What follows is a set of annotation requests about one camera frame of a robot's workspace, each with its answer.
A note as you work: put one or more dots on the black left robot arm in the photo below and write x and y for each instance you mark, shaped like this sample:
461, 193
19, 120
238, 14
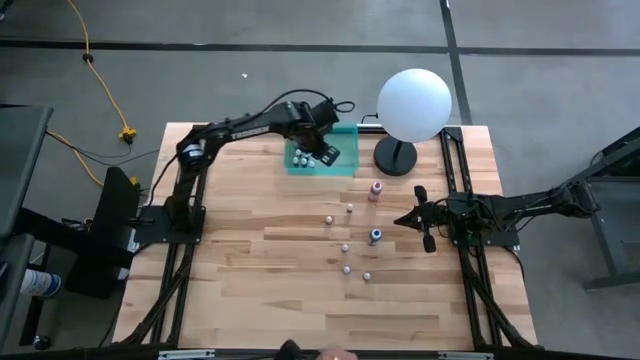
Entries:
250, 131

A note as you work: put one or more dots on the white and blue canister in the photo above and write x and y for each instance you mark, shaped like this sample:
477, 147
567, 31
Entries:
40, 283

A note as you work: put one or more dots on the silver metal bracket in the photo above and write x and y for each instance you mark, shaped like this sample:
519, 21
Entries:
465, 356
186, 354

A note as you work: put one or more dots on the white globe table lamp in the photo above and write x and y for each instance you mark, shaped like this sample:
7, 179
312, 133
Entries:
414, 105

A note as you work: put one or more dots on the large blue coloring bottle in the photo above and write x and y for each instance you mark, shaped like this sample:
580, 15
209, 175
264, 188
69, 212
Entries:
375, 235

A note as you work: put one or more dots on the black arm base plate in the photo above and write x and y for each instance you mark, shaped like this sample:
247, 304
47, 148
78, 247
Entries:
505, 239
150, 230

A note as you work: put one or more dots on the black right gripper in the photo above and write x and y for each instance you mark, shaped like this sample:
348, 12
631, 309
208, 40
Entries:
434, 215

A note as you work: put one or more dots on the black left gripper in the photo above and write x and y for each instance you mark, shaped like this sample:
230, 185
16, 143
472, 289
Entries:
320, 125

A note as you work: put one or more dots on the black caster wheel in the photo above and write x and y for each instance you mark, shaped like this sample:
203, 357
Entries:
42, 343

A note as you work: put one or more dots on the black desk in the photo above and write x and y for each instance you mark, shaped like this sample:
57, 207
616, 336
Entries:
20, 165

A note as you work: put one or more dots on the teal translucent plastic bin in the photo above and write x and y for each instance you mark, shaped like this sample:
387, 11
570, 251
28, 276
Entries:
347, 165

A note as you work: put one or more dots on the black equipment box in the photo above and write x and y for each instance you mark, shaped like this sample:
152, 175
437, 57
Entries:
110, 250

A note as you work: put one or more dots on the black metal desk frame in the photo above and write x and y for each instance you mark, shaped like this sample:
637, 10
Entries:
615, 280

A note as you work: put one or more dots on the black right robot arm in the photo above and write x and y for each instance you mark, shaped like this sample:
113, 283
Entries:
525, 202

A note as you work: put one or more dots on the large red coloring bottle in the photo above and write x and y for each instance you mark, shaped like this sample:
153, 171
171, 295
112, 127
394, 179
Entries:
375, 192

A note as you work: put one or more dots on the person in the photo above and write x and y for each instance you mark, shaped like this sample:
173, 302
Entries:
292, 351

